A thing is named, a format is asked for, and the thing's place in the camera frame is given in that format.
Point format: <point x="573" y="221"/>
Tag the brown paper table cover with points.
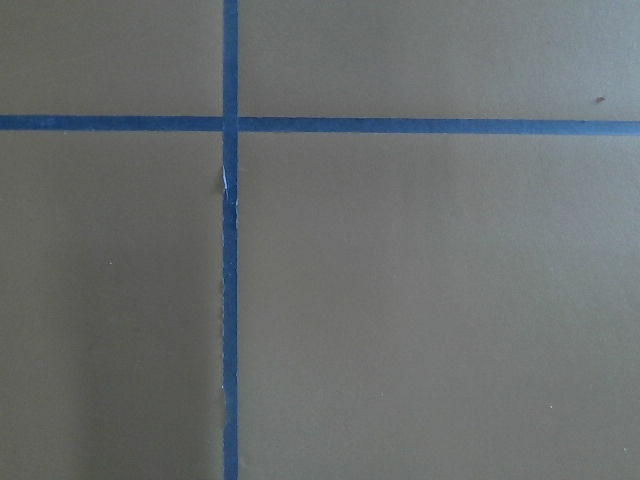
<point x="411" y="306"/>

